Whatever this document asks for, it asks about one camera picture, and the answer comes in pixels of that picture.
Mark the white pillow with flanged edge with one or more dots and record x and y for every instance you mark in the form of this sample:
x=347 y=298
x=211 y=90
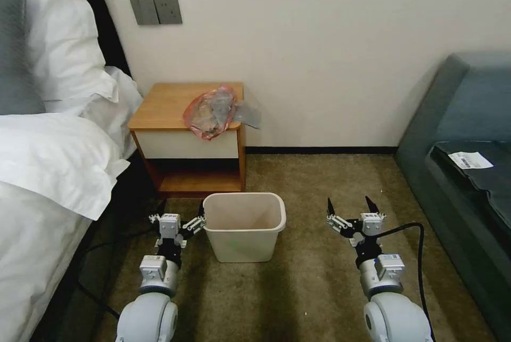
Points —
x=52 y=154

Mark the red transparent garbage bag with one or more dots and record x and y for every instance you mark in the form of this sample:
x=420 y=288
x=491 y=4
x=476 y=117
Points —
x=209 y=112

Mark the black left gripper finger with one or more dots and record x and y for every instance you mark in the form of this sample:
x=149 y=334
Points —
x=154 y=218
x=195 y=224

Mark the large white pillow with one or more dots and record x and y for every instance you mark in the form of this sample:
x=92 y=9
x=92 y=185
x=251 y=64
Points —
x=64 y=38

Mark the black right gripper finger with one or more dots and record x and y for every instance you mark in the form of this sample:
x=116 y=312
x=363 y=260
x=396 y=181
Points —
x=375 y=210
x=336 y=222

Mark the black bed headboard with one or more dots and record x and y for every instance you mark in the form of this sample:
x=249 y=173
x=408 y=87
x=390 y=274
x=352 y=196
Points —
x=108 y=30

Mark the teal upholstered sofa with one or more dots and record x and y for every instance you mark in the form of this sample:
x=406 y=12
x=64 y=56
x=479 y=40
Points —
x=451 y=118

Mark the grey wall switch panel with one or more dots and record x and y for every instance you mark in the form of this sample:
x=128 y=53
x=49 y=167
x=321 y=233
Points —
x=143 y=11

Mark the black plastic parcel bag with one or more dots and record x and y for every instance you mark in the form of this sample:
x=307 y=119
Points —
x=471 y=194

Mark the white bed duvet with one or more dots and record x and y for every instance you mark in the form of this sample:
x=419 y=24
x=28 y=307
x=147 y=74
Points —
x=32 y=262

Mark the cream plastic trash can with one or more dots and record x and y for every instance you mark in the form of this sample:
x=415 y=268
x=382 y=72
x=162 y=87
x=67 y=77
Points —
x=243 y=238

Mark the wooden nightstand with white drawer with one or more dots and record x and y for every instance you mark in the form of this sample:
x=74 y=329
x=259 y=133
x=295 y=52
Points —
x=167 y=108

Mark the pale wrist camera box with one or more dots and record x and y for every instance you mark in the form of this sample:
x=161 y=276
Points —
x=169 y=227
x=370 y=223

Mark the grey pillow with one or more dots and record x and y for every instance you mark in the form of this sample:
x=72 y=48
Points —
x=16 y=46

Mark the dark baseboard strip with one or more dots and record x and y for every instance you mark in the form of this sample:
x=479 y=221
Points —
x=319 y=149

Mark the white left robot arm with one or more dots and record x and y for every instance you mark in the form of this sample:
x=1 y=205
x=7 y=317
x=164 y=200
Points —
x=148 y=314

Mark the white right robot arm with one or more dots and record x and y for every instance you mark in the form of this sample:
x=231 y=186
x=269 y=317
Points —
x=389 y=314

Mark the grey wall socket panel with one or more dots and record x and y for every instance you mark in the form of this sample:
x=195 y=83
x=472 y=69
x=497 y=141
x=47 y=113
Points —
x=169 y=9

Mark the white shipping label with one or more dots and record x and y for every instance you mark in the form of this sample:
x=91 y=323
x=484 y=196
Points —
x=472 y=159

